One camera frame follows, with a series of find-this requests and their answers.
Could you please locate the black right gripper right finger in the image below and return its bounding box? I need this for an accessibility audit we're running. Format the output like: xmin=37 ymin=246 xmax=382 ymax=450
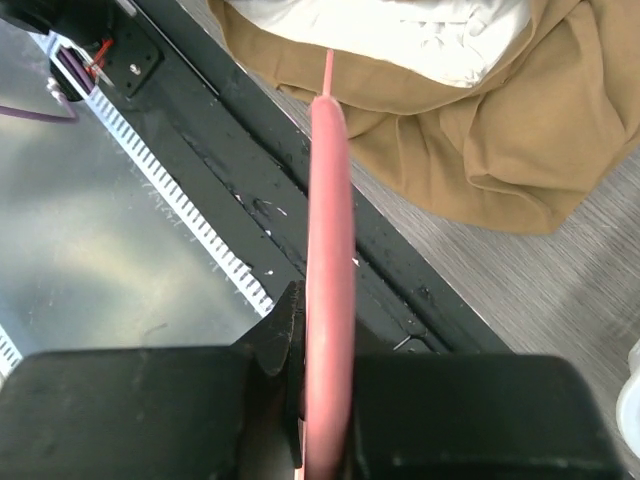
xmin=348 ymin=353 xmax=625 ymax=479

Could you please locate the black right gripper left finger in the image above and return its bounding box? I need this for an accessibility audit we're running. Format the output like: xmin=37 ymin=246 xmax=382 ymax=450
xmin=1 ymin=281 xmax=305 ymax=479

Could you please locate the pink wire hanger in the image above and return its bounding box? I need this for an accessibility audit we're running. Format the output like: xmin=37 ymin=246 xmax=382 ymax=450
xmin=303 ymin=51 xmax=355 ymax=479

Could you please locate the tan cloth garment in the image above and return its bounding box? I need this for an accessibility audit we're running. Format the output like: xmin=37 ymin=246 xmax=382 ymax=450
xmin=209 ymin=1 xmax=639 ymax=234

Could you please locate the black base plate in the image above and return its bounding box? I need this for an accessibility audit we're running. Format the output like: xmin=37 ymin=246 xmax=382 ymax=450
xmin=108 ymin=1 xmax=507 ymax=353

